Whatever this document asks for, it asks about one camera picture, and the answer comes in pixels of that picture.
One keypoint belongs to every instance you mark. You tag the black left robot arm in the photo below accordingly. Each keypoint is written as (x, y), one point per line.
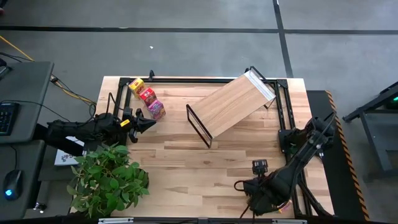
(81, 130)

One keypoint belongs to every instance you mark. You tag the black computer keyboard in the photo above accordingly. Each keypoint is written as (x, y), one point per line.
(7, 118)

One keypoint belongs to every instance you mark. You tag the dark grey metal stand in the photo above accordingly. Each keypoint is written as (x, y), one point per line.
(370, 130)

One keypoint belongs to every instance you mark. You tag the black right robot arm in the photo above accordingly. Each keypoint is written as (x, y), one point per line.
(289, 174)

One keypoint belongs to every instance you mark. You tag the white printed paper sheet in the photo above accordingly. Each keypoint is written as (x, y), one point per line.
(63, 157)

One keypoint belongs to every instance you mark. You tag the black clamp knob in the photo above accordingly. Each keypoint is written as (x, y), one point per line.
(151, 75)

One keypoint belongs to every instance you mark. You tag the silver metal bracket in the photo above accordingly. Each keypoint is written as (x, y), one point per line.
(289, 221)
(115, 221)

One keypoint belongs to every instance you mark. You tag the yellow Corn Pops cereal box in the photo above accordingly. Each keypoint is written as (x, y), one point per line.
(136, 85)

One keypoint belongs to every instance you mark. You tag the black desk device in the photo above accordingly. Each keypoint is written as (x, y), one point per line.
(3, 70)

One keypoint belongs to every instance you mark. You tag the black hazard-striped floor mat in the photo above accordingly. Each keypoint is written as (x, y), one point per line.
(339, 174)

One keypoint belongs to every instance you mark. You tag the chrome desk caster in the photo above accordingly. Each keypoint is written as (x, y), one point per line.
(40, 207)

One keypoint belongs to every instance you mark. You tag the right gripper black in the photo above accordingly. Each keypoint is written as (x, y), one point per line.
(261, 188)

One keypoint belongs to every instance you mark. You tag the black metal table frame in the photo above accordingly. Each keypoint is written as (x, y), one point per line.
(186, 80)

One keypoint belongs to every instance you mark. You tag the purple Raisin Bran cereal box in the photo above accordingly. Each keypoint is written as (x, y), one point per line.
(156, 109)

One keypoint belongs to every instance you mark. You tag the black computer mouse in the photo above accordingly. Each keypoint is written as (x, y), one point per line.
(13, 183)

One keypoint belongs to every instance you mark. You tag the green potted plant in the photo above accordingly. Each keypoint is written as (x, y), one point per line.
(105, 180)

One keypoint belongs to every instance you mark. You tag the wooden shelf black metal frame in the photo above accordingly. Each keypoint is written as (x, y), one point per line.
(230, 102)

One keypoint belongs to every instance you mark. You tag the red Froot Loops cereal box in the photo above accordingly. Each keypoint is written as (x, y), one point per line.
(148, 96)

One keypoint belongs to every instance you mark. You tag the grey desk top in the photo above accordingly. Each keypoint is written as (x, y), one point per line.
(25, 161)
(28, 93)

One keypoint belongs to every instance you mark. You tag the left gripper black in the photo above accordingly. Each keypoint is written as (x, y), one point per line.
(126, 124)

